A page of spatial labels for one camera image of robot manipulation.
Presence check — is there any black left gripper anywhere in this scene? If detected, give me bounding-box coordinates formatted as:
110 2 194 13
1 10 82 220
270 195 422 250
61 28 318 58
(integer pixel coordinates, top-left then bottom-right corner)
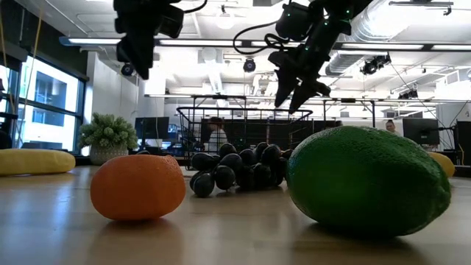
113 0 163 81

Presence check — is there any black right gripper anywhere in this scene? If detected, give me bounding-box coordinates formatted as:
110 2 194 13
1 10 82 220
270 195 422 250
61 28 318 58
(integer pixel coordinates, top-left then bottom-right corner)
267 18 350 115

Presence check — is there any dark grape bunch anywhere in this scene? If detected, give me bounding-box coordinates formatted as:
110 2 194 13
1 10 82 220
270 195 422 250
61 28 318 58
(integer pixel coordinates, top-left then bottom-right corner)
189 141 294 199

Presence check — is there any green lime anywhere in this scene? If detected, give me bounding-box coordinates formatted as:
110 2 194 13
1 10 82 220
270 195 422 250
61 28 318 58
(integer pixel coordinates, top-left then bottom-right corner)
286 125 453 238

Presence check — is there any orange mandarin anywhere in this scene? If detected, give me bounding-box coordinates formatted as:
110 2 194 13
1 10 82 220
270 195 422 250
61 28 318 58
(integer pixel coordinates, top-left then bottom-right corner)
90 154 187 222

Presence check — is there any yellow banana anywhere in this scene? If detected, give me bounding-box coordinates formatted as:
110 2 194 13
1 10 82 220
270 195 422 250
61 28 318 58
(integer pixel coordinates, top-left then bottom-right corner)
0 148 77 177

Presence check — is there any yellow lemon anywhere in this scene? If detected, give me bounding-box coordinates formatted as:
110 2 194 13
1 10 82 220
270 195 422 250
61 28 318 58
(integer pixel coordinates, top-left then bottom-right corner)
428 151 456 178

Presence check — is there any long ceiling light bar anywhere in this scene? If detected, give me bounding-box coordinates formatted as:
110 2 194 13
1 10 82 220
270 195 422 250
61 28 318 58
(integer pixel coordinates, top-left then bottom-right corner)
58 35 471 52

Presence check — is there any black pipe rack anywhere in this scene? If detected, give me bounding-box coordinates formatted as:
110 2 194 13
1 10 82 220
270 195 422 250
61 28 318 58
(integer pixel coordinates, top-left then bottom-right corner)
191 94 377 128

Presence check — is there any black computer monitor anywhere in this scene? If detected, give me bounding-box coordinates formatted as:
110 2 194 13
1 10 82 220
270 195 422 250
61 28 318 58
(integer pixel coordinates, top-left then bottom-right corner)
134 116 171 141
402 117 441 146

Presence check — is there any potted green plant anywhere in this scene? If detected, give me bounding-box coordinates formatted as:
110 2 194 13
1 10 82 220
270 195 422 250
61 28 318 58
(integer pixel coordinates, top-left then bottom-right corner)
77 112 140 166

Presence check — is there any black track light cluster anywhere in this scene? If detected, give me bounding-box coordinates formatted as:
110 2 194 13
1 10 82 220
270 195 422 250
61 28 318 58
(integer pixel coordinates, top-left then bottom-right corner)
360 54 392 77
398 88 419 100

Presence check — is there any person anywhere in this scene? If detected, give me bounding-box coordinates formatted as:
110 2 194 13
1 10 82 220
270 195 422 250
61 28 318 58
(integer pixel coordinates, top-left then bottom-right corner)
384 119 400 135
205 116 229 154

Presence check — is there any black cabinet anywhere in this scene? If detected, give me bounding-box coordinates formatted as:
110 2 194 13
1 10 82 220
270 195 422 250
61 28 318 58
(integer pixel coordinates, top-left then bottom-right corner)
454 119 471 166

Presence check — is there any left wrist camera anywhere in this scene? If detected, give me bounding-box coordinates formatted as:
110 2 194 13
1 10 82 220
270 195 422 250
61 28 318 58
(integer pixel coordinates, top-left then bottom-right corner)
158 4 185 40

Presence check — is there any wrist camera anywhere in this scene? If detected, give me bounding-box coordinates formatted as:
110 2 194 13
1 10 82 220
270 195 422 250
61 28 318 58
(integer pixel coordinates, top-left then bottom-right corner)
275 2 312 42
158 4 185 40

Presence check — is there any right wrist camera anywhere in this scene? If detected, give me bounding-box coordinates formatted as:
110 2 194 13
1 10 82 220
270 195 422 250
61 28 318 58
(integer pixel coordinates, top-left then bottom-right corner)
275 2 312 42

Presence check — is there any black window frame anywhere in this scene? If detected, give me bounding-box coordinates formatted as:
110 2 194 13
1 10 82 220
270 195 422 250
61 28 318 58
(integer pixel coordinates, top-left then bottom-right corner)
0 40 90 155

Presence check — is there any black right camera cable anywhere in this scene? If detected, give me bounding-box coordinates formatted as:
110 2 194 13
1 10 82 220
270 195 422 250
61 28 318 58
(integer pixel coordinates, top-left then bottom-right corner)
233 20 291 56

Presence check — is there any black wire basket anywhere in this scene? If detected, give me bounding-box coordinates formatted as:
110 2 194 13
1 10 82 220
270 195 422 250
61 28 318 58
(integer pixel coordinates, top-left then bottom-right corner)
175 105 314 171

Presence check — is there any yellow cable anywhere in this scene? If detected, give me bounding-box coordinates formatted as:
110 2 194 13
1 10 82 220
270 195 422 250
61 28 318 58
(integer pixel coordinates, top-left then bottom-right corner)
21 7 44 111

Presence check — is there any black table frame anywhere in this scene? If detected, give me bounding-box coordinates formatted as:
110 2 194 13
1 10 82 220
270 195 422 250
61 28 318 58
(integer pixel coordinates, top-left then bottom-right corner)
73 156 188 167

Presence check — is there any silver ventilation duct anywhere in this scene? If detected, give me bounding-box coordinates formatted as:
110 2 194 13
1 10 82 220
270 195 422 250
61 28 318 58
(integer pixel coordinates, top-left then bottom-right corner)
325 0 409 77

